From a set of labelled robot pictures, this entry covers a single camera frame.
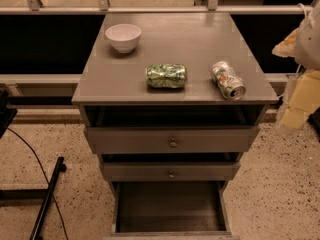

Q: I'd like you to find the green soda can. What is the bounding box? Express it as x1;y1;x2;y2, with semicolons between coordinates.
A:
146;64;187;89

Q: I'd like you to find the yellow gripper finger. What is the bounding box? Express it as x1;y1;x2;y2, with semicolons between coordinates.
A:
279;71;320;130

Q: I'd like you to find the black equipment at left edge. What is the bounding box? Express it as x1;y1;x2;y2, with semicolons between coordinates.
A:
0;89;17;138

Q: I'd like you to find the black cable on floor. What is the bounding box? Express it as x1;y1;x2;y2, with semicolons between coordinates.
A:
6;127;69;240

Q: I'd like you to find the white crushed soda can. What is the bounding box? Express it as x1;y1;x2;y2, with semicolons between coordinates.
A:
211;61;246;101

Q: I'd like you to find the metal railing frame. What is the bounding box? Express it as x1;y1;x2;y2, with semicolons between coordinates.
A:
0;0;320;16

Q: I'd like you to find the grey wooden drawer cabinet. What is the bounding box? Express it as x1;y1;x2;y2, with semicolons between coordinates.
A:
71;12;279;240

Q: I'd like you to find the grey middle drawer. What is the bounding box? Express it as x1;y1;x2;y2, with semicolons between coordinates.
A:
101;162;240;182

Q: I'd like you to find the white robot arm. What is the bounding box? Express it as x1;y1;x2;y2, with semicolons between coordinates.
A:
272;4;320;132

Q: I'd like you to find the white ceramic bowl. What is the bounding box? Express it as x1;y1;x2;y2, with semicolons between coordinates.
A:
105;24;142;53

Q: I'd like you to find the grey top drawer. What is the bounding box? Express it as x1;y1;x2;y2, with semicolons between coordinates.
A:
84;126;259;154

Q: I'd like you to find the black floor stand bar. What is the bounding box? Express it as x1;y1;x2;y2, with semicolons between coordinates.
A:
29;157;66;240

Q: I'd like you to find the grey open bottom drawer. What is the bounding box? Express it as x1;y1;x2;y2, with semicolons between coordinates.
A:
106;181;240;240

